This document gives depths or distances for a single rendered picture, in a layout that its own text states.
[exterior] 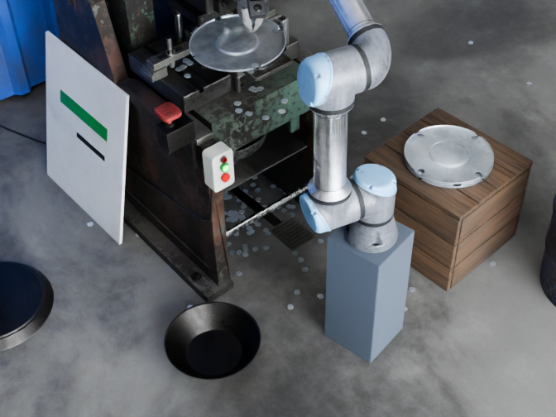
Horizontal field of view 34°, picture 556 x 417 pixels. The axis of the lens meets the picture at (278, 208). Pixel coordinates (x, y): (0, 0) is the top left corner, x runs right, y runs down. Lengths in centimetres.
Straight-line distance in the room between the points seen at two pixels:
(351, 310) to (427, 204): 43
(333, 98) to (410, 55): 198
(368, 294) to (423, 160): 56
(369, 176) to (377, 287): 34
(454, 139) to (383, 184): 70
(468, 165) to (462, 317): 49
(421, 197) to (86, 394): 120
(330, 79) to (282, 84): 71
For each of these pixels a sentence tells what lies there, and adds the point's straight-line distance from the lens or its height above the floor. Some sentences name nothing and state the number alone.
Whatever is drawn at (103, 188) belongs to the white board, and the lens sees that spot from 320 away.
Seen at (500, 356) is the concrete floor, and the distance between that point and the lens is 293.
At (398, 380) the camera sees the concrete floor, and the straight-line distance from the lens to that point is 283.
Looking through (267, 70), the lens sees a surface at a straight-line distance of 263.
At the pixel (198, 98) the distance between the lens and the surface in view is 271.
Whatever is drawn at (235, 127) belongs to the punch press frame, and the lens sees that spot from 273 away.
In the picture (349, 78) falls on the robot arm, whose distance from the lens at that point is 212.
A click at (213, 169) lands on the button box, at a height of 59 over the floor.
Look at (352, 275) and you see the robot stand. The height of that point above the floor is 35.
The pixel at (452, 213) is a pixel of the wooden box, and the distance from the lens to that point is 283.
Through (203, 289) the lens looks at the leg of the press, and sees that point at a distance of 302.
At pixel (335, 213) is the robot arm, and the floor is 64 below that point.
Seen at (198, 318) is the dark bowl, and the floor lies 4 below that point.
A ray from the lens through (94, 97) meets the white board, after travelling 308.
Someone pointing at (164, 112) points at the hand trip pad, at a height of 76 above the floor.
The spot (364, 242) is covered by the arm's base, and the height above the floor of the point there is 48.
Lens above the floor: 230
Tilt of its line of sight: 44 degrees down
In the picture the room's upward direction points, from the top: 1 degrees counter-clockwise
